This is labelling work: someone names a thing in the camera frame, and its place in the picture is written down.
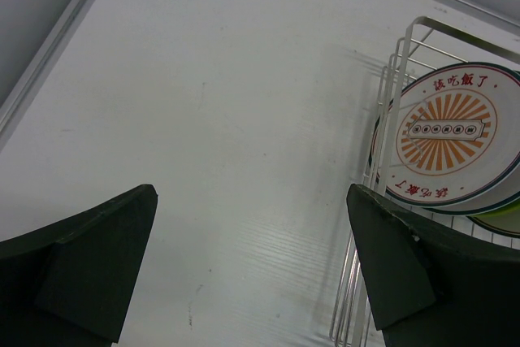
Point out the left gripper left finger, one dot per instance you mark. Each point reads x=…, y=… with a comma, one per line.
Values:
x=70, y=283

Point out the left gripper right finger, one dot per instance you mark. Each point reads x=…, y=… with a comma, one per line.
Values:
x=430, y=285

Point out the white plate orange sunburst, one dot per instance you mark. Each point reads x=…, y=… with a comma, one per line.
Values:
x=446, y=128

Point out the white plate teal rim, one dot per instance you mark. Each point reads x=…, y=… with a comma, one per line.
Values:
x=506, y=190

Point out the lime green plate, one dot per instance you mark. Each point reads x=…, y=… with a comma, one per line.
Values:
x=504, y=221

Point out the silver wire dish rack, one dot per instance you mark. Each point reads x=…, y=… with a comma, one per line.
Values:
x=427, y=45

